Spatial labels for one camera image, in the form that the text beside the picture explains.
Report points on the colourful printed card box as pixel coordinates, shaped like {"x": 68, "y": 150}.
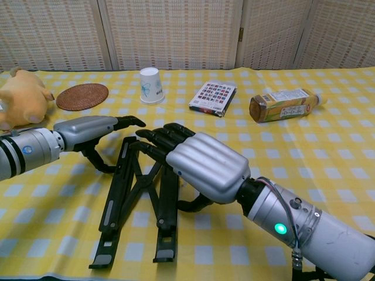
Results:
{"x": 214, "y": 95}

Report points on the yellow white checked tablecloth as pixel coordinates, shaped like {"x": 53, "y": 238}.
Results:
{"x": 293, "y": 146}

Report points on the white paper cup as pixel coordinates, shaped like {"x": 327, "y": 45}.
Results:
{"x": 150, "y": 85}

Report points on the brown woven round coaster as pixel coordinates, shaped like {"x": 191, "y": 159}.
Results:
{"x": 82, "y": 96}

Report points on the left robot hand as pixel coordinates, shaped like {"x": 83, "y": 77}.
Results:
{"x": 82, "y": 130}

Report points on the black folding laptop stand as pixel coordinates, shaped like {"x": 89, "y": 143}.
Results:
{"x": 118, "y": 190}

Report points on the amber tea bottle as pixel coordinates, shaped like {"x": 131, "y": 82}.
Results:
{"x": 281, "y": 105}

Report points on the brass screen hinge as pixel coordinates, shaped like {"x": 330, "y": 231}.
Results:
{"x": 241, "y": 33}

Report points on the woven folding screen panel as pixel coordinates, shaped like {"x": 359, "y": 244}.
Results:
{"x": 272, "y": 29}
{"x": 175, "y": 29}
{"x": 49, "y": 29}
{"x": 342, "y": 29}

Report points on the yellow plush toy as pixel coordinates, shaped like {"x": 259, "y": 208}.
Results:
{"x": 20, "y": 96}

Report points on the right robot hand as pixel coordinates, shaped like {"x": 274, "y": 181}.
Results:
{"x": 211, "y": 167}

